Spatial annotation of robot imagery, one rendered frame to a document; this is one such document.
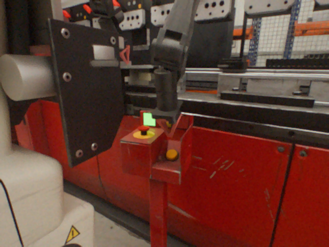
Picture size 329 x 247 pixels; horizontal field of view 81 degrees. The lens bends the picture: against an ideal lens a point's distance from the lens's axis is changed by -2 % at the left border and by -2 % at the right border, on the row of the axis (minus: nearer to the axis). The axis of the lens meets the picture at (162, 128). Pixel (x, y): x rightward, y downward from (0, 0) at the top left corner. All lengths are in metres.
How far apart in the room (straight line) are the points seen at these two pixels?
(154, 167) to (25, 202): 0.41
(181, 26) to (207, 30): 0.99
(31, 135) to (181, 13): 1.44
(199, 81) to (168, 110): 0.67
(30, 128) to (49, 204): 1.44
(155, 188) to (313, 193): 0.51
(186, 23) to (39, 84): 0.35
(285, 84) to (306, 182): 0.34
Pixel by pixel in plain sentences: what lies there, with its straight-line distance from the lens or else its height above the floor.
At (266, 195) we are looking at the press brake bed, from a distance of 0.83.
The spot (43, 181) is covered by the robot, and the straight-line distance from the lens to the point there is 0.27.
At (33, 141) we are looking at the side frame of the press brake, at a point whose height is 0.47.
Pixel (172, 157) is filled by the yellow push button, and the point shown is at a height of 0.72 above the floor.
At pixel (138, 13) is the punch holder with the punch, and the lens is 1.06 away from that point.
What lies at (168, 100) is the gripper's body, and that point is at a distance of 0.52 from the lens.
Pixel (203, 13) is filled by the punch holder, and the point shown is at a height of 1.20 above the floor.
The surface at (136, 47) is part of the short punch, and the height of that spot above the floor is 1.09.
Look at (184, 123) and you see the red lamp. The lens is 0.69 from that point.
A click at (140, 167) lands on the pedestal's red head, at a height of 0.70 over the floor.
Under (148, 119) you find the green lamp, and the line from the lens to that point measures 0.73.
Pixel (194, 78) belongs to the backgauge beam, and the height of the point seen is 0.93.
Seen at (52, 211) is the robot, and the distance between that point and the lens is 0.29.
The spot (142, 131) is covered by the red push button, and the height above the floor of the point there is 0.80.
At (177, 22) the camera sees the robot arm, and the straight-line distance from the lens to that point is 0.49.
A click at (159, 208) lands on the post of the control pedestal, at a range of 0.76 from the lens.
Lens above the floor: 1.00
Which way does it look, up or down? 18 degrees down
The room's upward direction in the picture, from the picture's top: straight up
